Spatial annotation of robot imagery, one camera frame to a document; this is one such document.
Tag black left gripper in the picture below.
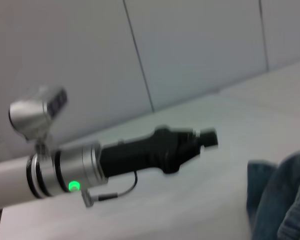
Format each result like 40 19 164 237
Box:
99 125 219 175

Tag blue denim shorts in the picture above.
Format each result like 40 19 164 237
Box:
246 146 300 240

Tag thin dark gripper cable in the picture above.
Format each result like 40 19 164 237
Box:
80 171 139 208

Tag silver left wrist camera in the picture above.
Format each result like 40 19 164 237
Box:
8 85 68 152

